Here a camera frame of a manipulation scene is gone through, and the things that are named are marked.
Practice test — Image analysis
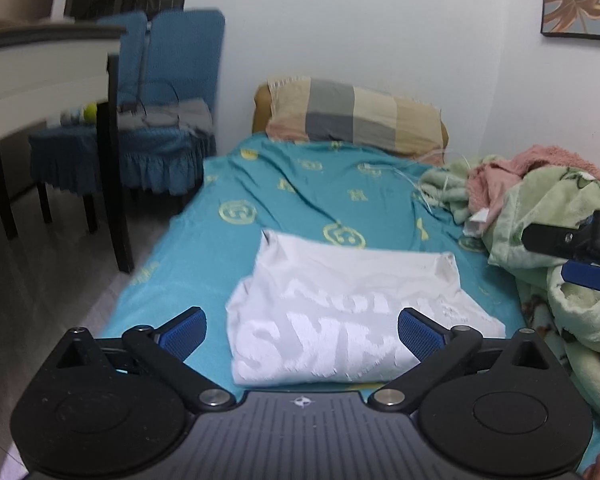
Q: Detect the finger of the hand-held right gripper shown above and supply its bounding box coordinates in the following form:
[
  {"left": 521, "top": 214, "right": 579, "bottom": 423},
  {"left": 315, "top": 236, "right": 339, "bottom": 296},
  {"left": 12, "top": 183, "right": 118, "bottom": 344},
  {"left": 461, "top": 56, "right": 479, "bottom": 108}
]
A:
[
  {"left": 561, "top": 260, "right": 600, "bottom": 302},
  {"left": 522, "top": 222, "right": 583, "bottom": 256}
]

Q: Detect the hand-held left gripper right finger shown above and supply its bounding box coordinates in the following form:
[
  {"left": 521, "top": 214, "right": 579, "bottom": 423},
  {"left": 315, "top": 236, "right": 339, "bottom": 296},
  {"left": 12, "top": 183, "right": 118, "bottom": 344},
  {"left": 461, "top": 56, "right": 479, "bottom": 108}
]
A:
[{"left": 369, "top": 308, "right": 556, "bottom": 411}]

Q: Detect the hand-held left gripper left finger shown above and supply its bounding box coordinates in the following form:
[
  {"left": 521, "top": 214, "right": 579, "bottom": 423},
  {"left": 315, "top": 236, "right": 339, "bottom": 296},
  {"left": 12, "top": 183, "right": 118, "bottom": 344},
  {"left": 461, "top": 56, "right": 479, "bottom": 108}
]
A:
[{"left": 36, "top": 306, "right": 237, "bottom": 410}]

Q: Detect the white t-shirt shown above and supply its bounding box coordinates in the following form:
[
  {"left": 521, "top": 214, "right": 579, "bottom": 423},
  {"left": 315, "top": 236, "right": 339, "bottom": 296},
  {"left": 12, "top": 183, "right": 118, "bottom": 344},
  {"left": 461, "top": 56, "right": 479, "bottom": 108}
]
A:
[{"left": 225, "top": 230, "right": 507, "bottom": 388}]

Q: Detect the green fleece blanket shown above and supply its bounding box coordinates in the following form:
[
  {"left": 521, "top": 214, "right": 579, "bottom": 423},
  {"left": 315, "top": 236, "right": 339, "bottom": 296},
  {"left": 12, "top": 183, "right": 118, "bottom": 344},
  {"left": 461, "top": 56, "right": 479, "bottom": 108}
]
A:
[{"left": 419, "top": 156, "right": 600, "bottom": 428}]

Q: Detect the white label tag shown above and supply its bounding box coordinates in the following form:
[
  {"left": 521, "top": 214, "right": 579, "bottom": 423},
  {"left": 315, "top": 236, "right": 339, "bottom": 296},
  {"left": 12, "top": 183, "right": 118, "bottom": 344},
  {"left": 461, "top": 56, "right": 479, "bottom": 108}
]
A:
[{"left": 464, "top": 207, "right": 491, "bottom": 237}]

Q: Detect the pink fleece blanket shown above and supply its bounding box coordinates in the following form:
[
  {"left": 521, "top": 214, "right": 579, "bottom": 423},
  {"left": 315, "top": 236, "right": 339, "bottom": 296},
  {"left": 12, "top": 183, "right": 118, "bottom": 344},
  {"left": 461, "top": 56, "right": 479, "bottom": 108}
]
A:
[{"left": 467, "top": 145, "right": 600, "bottom": 226}]

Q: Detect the teal patterned bed sheet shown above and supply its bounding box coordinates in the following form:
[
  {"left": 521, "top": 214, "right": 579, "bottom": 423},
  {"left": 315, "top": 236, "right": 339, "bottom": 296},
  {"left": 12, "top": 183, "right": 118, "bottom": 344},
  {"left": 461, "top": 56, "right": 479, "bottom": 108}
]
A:
[{"left": 100, "top": 132, "right": 600, "bottom": 471}]

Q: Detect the blue covered chair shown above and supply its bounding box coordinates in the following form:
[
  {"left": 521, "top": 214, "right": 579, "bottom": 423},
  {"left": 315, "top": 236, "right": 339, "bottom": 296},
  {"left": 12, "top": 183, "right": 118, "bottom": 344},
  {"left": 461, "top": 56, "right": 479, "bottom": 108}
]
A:
[
  {"left": 115, "top": 8, "right": 227, "bottom": 196},
  {"left": 28, "top": 11, "right": 151, "bottom": 235}
]

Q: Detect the grey cloth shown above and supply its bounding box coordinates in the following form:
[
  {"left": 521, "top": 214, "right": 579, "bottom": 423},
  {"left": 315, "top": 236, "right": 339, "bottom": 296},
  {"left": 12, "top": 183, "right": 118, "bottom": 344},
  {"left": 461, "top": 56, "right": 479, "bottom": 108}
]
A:
[{"left": 117, "top": 99, "right": 215, "bottom": 133}]

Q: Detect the checked pillow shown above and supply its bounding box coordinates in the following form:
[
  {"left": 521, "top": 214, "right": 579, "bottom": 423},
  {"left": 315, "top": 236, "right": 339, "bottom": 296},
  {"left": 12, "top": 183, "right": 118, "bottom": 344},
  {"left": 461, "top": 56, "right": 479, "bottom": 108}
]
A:
[{"left": 266, "top": 77, "right": 443, "bottom": 158}]

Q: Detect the brown cushion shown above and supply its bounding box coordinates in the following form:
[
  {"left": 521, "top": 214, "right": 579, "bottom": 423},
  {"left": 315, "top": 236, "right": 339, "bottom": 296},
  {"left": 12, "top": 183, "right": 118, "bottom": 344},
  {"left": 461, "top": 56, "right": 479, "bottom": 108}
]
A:
[{"left": 252, "top": 84, "right": 450, "bottom": 166}]

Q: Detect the yellow-green plush toy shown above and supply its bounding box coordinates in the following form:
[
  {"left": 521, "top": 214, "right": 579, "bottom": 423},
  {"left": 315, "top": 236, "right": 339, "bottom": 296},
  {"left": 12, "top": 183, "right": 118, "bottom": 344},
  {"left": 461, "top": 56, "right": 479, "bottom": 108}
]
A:
[{"left": 60, "top": 102, "right": 98, "bottom": 126}]

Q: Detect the white table with black legs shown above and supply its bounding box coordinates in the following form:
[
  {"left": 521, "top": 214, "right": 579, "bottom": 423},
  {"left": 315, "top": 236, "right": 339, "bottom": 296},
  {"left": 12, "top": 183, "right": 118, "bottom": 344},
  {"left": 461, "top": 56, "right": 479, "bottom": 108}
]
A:
[{"left": 0, "top": 22, "right": 136, "bottom": 275}]

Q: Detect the white charging cable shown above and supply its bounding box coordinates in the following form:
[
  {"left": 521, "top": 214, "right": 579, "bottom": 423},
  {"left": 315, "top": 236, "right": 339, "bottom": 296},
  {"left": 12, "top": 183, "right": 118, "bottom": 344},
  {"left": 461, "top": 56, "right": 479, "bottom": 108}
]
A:
[{"left": 365, "top": 150, "right": 463, "bottom": 211}]

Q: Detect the black cable with adapter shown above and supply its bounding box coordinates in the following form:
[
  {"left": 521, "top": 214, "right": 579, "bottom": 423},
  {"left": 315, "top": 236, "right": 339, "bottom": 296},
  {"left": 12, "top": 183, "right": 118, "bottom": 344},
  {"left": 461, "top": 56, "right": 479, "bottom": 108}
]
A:
[{"left": 125, "top": 80, "right": 181, "bottom": 116}]

